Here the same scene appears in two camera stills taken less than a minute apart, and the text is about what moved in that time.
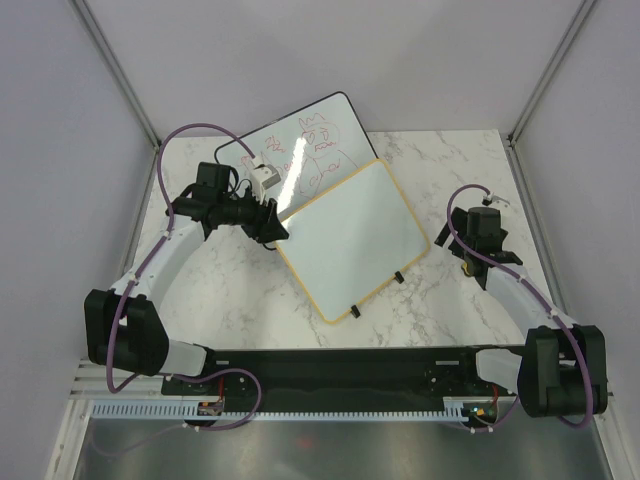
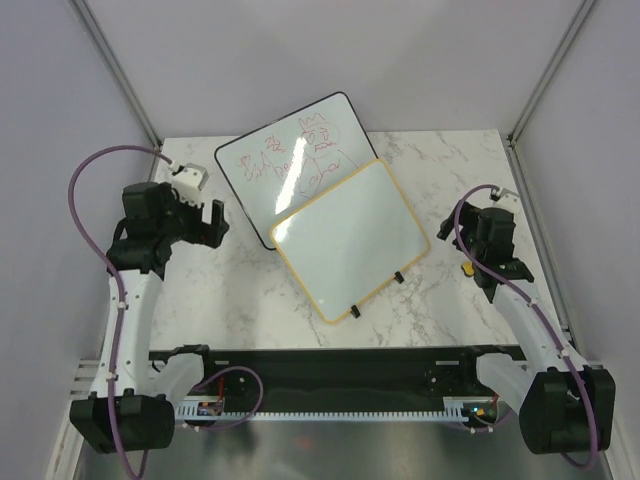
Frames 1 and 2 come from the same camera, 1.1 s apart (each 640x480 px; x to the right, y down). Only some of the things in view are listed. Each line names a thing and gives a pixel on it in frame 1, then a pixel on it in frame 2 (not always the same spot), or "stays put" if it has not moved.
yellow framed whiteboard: (348, 242) stays put
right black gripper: (459, 217) stays put
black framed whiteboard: (314, 149) stays put
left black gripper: (260, 218) -> (208, 230)
